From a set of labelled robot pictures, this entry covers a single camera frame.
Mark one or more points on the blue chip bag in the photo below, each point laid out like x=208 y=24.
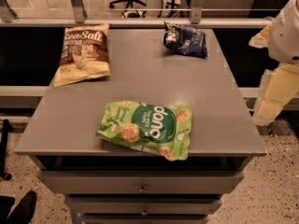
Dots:
x=185 y=40

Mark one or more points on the black object bottom left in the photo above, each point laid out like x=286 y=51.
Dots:
x=23 y=212

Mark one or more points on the grey drawer cabinet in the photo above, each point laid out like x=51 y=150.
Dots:
x=112 y=184

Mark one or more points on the metal railing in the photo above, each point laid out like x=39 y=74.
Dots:
x=202 y=13

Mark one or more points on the green rice chip bag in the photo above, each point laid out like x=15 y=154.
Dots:
x=148 y=128

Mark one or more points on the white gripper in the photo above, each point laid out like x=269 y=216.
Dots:
x=286 y=39

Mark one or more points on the brown sea salt chip bag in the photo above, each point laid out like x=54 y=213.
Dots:
x=84 y=55

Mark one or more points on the black stand left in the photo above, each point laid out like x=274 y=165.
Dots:
x=6 y=128

